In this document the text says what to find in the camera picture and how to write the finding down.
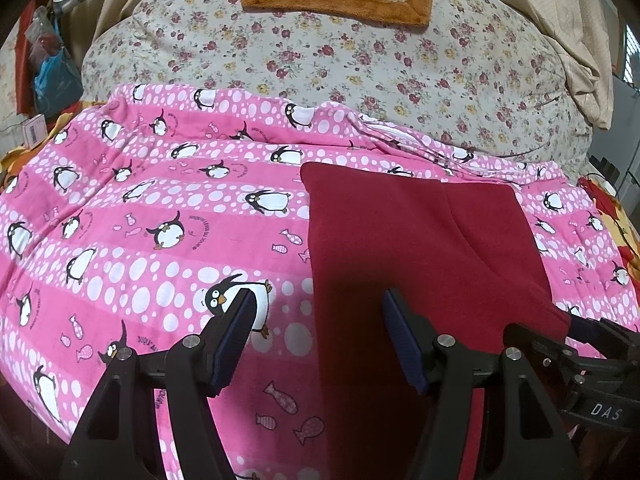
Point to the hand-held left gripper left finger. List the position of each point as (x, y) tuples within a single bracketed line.
[(235, 340)]

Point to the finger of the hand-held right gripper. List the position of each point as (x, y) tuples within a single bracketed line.
[(615, 335), (535, 340)]

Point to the blue plastic bag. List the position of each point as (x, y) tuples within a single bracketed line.
[(55, 80)]

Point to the beige embossed cloth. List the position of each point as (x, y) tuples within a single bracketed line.
[(575, 25)]

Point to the pink penguin print blanket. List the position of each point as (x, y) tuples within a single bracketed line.
[(150, 260)]

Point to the small white box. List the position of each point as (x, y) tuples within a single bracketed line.
[(35, 131)]

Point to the white appliance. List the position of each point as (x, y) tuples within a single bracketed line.
[(622, 125)]

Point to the dark red garment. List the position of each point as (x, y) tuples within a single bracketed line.
[(400, 240)]

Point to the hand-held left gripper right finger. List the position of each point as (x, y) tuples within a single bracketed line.
[(402, 340)]

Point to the floral print quilt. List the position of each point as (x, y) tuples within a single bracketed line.
[(300, 50)]

